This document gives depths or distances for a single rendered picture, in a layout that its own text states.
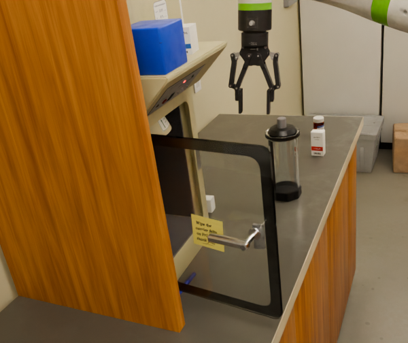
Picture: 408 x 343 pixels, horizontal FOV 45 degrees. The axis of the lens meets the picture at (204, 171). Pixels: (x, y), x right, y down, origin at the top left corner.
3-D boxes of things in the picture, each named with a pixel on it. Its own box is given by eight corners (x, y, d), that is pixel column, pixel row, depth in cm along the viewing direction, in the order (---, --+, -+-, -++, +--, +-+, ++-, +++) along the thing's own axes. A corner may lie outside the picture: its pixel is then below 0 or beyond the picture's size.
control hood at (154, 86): (124, 125, 102) (115, 77, 98) (190, 80, 128) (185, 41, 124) (173, 126, 97) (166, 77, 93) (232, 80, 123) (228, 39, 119)
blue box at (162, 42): (122, 75, 99) (113, 30, 95) (147, 62, 107) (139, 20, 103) (166, 75, 95) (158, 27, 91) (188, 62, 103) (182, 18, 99)
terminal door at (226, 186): (166, 284, 120) (137, 132, 103) (283, 318, 105) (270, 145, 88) (164, 286, 120) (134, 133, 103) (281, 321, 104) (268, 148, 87)
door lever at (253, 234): (219, 231, 102) (218, 220, 101) (261, 239, 97) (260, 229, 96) (207, 245, 98) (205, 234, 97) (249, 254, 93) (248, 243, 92)
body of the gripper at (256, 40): (236, 33, 134) (237, 67, 137) (268, 32, 131) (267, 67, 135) (242, 30, 140) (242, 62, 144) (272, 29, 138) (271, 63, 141)
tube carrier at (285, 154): (265, 197, 161) (260, 137, 152) (275, 182, 170) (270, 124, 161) (297, 201, 157) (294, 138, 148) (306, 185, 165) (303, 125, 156)
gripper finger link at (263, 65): (256, 53, 140) (261, 51, 139) (271, 89, 142) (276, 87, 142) (254, 55, 136) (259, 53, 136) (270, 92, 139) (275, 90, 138)
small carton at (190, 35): (171, 56, 111) (167, 28, 108) (179, 50, 115) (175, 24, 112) (192, 54, 109) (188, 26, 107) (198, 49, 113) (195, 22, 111)
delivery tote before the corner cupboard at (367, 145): (296, 169, 393) (294, 130, 379) (310, 148, 426) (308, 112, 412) (375, 175, 366) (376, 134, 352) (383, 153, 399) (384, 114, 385)
